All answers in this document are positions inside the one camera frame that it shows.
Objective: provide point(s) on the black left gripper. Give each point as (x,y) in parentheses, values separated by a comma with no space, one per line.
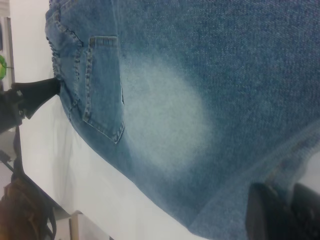
(10,112)

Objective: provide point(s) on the green round object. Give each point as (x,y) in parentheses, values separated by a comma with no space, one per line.
(2,67)

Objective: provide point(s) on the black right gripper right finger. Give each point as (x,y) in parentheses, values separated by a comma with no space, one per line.
(308,215)

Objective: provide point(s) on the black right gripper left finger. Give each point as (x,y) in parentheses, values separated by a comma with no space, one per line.
(267,215)

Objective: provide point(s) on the brown leather bag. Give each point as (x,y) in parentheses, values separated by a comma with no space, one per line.
(20,212)

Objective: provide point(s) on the blue denim shorts with print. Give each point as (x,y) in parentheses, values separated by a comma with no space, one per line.
(200,75)

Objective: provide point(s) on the white vertical frame post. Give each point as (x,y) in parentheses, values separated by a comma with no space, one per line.
(10,50)

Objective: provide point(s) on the white box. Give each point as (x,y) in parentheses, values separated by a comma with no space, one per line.
(76,225)

